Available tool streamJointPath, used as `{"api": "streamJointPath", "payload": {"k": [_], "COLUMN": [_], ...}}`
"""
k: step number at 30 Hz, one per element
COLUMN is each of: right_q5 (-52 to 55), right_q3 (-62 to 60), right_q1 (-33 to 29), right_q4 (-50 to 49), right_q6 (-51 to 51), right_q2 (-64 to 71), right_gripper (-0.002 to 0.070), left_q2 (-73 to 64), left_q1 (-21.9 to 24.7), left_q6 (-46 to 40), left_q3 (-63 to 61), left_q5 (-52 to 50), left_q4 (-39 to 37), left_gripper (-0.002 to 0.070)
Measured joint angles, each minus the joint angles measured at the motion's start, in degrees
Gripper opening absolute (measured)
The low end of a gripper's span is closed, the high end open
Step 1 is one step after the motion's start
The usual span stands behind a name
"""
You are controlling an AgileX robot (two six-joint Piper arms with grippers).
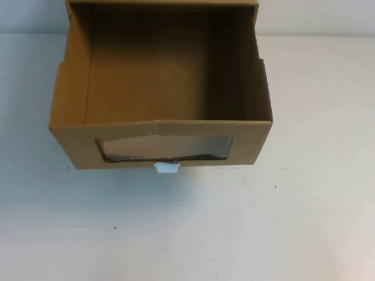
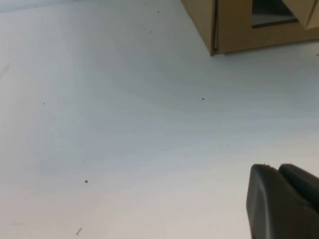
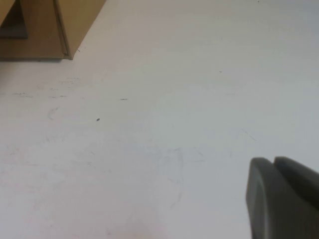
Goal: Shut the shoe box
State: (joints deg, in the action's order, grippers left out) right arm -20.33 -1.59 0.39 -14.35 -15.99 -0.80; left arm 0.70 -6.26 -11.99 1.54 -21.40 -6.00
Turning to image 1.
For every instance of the brown cardboard shoe box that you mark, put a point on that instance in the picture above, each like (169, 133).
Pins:
(73, 146)

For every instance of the white plastic latch knob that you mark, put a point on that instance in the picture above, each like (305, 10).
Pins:
(167, 168)

